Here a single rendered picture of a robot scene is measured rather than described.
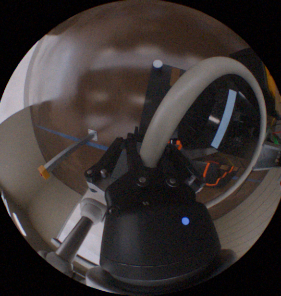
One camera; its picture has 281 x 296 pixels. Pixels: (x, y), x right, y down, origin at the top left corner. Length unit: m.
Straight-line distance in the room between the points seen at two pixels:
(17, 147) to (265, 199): 11.61
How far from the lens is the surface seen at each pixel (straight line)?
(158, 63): 1.10
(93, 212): 0.71
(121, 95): 1.26
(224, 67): 0.15
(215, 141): 0.50
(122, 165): 0.88
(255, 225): 6.06
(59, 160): 1.27
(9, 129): 5.98
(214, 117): 0.50
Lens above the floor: 1.15
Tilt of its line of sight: 58 degrees down
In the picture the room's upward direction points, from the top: 159 degrees counter-clockwise
